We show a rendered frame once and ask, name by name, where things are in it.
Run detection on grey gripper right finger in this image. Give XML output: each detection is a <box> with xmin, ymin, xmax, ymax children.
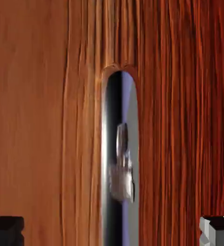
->
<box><xmin>199</xmin><ymin>215</ymin><xmax>224</xmax><ymax>246</ymax></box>

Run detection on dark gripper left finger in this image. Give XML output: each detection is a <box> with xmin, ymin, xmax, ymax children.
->
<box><xmin>0</xmin><ymin>216</ymin><xmax>25</xmax><ymax>246</ymax></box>

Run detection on reddish wooden drawer front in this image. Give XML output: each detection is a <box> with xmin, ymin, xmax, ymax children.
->
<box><xmin>0</xmin><ymin>0</ymin><xmax>224</xmax><ymax>246</ymax></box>

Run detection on curved shiny metal drawer handle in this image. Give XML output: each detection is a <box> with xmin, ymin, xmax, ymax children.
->
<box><xmin>100</xmin><ymin>65</ymin><xmax>140</xmax><ymax>246</ymax></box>

